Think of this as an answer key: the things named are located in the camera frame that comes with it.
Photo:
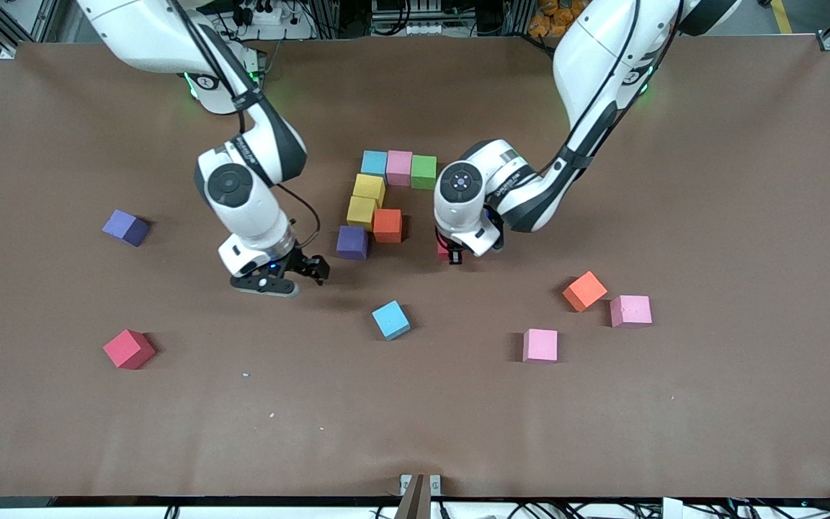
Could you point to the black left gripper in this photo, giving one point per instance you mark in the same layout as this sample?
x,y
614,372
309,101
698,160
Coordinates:
x,y
455,254

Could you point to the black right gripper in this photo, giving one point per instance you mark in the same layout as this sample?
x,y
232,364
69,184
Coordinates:
x,y
300,262

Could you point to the red foam cube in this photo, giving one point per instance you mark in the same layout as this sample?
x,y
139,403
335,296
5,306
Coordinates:
x,y
128,349
443,250

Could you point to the purple foam cube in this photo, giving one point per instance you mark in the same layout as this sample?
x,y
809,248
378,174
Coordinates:
x,y
352,242
125,227

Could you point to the orange foam cube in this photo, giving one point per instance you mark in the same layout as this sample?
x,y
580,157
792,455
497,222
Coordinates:
x,y
387,225
584,291

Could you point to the yellow foam cube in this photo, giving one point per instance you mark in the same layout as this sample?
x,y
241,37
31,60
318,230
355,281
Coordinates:
x,y
361,210
369,187

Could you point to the green foam cube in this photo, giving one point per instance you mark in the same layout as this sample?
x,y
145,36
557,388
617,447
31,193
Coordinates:
x,y
424,173

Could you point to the blue foam cube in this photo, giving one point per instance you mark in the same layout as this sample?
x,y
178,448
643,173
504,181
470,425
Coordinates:
x,y
375,163
391,320

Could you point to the pink foam cube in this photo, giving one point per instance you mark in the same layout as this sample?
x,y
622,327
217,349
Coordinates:
x,y
630,311
400,167
540,345

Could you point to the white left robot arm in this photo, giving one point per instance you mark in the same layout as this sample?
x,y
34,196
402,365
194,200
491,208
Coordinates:
x,y
472,209

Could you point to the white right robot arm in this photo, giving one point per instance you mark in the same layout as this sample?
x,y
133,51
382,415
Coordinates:
x,y
249,209

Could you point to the white electronic device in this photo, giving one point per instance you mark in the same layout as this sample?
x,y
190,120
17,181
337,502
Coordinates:
x,y
408,29

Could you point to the white power strip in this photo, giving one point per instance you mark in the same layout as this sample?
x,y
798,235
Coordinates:
x,y
274,18

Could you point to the orange mesh bag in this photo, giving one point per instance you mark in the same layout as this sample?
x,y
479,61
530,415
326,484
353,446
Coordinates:
x,y
552,18

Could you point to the small white box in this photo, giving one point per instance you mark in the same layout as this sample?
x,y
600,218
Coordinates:
x,y
672,509

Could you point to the grey metal bracket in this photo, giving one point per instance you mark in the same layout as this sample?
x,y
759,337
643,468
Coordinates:
x,y
420,497

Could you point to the aluminium frame post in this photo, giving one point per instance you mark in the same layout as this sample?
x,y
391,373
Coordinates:
x,y
516,18
327,18

